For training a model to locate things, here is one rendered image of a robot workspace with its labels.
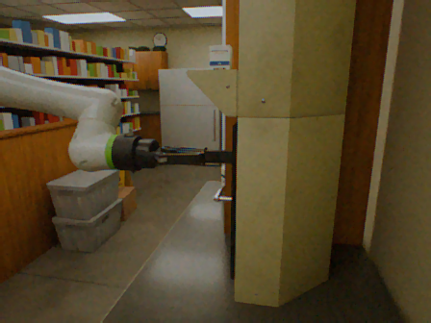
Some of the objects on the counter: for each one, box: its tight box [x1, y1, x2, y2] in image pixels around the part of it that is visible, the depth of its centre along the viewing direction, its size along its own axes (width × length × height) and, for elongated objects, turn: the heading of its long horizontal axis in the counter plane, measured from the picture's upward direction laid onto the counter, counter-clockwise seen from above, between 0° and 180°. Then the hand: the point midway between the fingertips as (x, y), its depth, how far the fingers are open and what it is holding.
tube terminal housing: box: [235, 0, 357, 308], centre depth 81 cm, size 25×32×77 cm
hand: (219, 157), depth 74 cm, fingers closed
